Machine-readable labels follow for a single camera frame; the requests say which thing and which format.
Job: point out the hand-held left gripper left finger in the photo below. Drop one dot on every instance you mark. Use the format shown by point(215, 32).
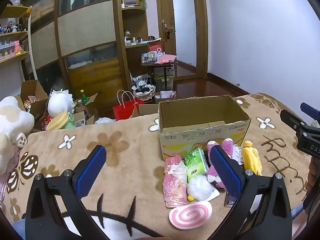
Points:
point(91, 170)

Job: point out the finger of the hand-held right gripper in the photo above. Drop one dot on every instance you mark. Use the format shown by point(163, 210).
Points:
point(291, 120)
point(310, 109)

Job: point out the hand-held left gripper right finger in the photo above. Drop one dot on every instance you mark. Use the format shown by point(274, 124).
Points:
point(226, 170)

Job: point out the pink white plush toy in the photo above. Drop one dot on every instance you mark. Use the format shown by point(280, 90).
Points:
point(228, 146)

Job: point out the pink plastic packet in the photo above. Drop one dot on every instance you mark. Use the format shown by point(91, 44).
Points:
point(173, 180)

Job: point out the person's right hand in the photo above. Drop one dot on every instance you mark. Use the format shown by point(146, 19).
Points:
point(313, 175)

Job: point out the green tissue pack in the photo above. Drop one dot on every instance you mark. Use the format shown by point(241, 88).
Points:
point(196, 163)

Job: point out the brown flower printed blanket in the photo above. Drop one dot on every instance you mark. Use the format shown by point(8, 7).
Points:
point(125, 155)

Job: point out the pink swirl plush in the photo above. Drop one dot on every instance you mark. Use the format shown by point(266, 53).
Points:
point(190, 215)

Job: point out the yellow green plush toy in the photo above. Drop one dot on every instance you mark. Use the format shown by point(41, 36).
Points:
point(58, 121)

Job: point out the low open cardboard box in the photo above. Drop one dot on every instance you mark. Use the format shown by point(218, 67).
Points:
point(90, 110)

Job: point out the red paper bag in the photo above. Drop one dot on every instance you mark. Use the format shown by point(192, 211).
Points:
point(125, 111)

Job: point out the green glass bottle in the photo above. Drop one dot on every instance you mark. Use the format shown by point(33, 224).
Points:
point(83, 97)

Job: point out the large white-haired plush doll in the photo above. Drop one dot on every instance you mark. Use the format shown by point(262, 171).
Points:
point(60, 102)

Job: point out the flat cardboard piece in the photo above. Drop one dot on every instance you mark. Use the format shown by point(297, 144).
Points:
point(147, 110)

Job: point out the large cream plush toy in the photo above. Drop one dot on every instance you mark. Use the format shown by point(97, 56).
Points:
point(12, 125)

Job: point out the lace-trimmed wicker basket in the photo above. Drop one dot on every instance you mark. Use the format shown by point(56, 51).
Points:
point(143, 93)

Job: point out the tall open cardboard box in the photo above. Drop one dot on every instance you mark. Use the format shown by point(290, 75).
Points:
point(33, 95)

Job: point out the small cardboard box of items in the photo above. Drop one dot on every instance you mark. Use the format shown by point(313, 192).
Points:
point(166, 96)

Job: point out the black white striped bag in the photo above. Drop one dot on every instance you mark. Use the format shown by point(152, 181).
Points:
point(142, 81)

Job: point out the clear storage bin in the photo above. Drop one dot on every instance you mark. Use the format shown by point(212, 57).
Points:
point(165, 78)

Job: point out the small dark side table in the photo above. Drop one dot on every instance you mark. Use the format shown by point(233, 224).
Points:
point(163, 66)

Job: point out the pink cloth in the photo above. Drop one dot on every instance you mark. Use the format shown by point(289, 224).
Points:
point(166, 58)

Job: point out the white leaning board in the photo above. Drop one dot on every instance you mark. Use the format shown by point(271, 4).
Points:
point(32, 50)

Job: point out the red box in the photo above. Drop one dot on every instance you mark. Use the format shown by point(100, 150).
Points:
point(155, 47)

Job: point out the wooden wardrobe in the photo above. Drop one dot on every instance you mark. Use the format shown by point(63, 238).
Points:
point(85, 30)

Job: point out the pink figurine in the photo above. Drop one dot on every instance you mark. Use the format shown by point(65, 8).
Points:
point(18, 47)

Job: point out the wooden door with frosted glass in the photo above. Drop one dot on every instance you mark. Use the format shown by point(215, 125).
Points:
point(182, 25)

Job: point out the wooden corner shelf unit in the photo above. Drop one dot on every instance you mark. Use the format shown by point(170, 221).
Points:
point(133, 25)

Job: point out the wooden wall shelf with figurines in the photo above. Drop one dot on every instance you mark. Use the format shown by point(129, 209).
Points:
point(12, 32)

